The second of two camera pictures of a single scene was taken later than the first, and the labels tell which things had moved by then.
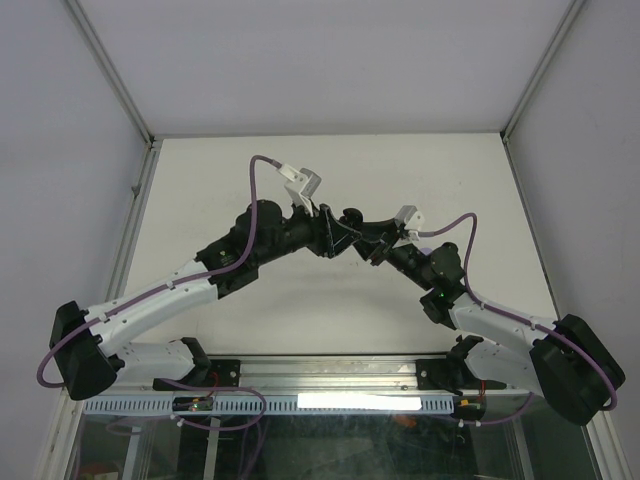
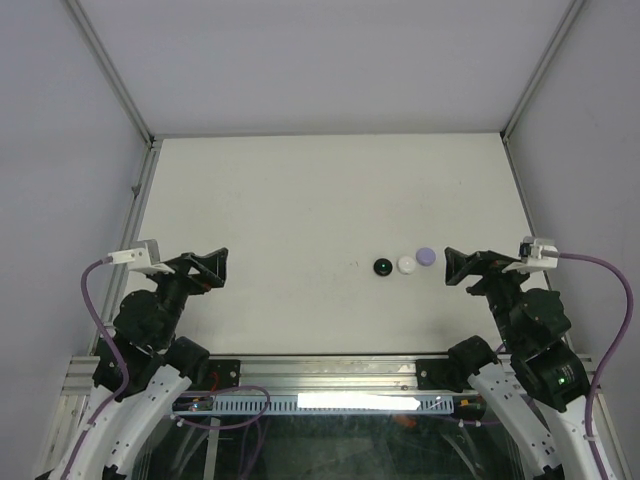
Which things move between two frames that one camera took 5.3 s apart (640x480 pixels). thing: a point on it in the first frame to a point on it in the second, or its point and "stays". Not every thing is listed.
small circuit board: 192,403 stays
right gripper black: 375,250 to 489,264
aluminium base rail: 326,377 stays
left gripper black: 324,228 to 201,281
